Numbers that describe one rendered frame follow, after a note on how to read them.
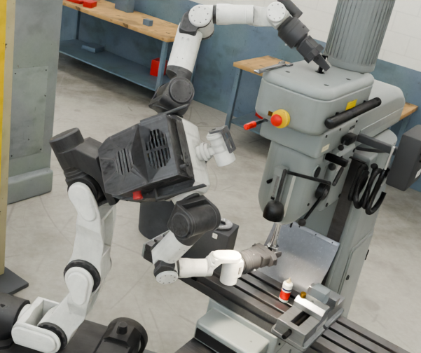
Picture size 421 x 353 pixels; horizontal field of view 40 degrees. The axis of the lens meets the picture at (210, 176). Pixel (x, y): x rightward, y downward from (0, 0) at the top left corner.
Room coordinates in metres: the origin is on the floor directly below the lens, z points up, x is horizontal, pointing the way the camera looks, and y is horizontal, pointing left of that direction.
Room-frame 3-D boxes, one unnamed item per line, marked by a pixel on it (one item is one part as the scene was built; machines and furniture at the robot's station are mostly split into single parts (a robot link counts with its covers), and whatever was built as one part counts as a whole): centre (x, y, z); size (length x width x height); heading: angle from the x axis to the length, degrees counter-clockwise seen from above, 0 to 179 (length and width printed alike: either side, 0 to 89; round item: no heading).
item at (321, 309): (1.85, -0.48, 1.04); 0.12 x 0.06 x 0.04; 57
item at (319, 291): (1.90, -0.51, 1.07); 0.06 x 0.05 x 0.06; 57
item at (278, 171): (1.92, -0.25, 1.45); 0.04 x 0.04 x 0.21; 60
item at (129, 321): (2.08, 0.23, 0.50); 0.20 x 0.05 x 0.20; 83
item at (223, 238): (2.17, -0.04, 1.05); 0.22 x 0.12 x 0.20; 70
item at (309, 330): (1.87, -0.49, 1.01); 0.35 x 0.15 x 0.11; 147
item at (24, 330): (1.86, 0.54, 0.68); 0.21 x 0.20 x 0.13; 83
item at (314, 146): (2.06, -0.32, 1.68); 0.34 x 0.24 x 0.10; 150
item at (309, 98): (2.03, -0.31, 1.81); 0.47 x 0.26 x 0.16; 150
